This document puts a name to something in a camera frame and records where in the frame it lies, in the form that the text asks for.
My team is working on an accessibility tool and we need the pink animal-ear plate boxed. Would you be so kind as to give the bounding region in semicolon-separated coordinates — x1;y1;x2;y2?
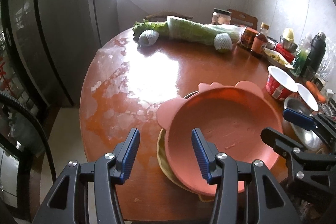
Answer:
157;81;282;197

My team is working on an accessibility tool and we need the foam-netted fruit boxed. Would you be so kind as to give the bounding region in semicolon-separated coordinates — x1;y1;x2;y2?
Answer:
214;33;232;53
138;30;159;47

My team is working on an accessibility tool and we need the round steel pan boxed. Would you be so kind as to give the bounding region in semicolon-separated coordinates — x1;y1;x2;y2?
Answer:
183;90;198;99

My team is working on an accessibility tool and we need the green leafy lettuce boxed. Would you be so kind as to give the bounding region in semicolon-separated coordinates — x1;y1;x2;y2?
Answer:
132;20;169;40

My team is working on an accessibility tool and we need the small steel bowl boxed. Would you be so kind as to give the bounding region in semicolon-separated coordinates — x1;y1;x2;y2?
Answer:
280;36;298;53

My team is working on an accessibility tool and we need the clear jar black lid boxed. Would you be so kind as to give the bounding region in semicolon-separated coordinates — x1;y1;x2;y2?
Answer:
211;8;231;25

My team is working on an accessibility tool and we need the red white paper bowl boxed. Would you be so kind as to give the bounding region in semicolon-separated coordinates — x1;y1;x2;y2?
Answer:
265;65;298;101
297;83;319;112

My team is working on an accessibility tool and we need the foam-netted fruit right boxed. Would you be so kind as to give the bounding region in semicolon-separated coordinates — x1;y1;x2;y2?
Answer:
214;33;232;53

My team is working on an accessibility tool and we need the black thermos flask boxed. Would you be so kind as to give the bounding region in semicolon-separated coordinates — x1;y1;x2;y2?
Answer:
302;32;326;73

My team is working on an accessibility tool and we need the red box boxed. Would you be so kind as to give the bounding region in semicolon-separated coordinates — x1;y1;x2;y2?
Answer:
274;43;295;63

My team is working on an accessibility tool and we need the yellow shell-shaped plate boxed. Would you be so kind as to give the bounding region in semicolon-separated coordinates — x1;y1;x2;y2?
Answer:
156;127;215;203

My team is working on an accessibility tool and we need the carrot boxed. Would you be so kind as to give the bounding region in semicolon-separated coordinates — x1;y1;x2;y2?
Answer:
305;81;327;104

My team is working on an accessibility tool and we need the brown sauce bottle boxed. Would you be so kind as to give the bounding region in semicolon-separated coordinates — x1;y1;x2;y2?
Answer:
251;22;269;58

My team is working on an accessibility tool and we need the yellow lemon squeezer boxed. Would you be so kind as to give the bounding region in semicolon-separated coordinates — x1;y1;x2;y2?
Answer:
282;28;294;43

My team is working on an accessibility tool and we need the wooden chair back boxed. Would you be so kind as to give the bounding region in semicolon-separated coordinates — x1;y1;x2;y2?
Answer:
228;9;258;30

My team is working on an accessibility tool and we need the steel mixing bowl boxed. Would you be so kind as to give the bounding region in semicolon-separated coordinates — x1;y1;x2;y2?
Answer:
283;97;322;152

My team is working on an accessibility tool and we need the small glass cup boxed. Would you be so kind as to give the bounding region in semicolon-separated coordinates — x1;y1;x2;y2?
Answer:
303;65;316;82

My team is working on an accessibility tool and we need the wooden armchair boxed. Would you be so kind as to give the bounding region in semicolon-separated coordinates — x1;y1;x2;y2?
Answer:
143;12;194;23

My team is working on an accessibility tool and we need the red chili sauce jar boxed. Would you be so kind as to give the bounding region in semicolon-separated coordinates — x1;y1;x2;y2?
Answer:
238;27;258;51

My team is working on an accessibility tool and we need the clear plastic bag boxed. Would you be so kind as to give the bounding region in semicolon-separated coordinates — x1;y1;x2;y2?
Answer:
321;48;335;82

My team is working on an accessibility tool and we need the wrapped napa cabbage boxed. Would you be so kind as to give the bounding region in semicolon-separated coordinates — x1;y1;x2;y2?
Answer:
167;16;245;46

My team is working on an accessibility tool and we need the white dish with food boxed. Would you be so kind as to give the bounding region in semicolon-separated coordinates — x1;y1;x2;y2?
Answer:
264;48;293;70

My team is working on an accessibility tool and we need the grey refrigerator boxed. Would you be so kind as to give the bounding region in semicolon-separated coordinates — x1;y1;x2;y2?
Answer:
0;0;121;109

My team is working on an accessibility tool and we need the green liquid plastic bottle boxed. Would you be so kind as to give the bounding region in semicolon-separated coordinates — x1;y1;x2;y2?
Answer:
290;35;312;77

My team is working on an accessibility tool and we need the foam-netted fruit left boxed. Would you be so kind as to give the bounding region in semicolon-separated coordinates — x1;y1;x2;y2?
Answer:
138;30;159;47

